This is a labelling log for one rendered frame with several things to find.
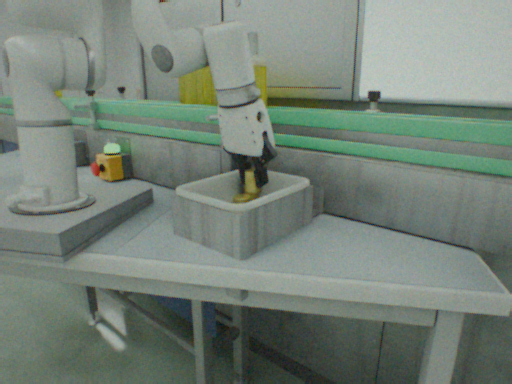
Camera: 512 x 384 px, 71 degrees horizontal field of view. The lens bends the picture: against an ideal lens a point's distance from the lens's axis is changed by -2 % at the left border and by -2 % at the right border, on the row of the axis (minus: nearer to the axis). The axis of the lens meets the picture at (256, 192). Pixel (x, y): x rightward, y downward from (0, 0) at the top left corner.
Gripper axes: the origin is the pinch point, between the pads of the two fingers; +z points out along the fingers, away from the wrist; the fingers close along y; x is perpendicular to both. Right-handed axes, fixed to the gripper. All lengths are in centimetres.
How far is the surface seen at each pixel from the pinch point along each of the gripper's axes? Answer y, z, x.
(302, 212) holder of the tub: -10.1, 7.1, -1.3
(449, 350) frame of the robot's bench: -39.5, 23.1, 3.0
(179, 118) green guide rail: 27.8, -8.2, -5.5
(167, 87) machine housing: 72, -8, -34
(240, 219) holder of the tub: -10.8, -1.4, 15.2
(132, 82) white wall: 574, 61, -302
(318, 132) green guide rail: -5.9, -3.6, -15.8
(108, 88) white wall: 619, 64, -276
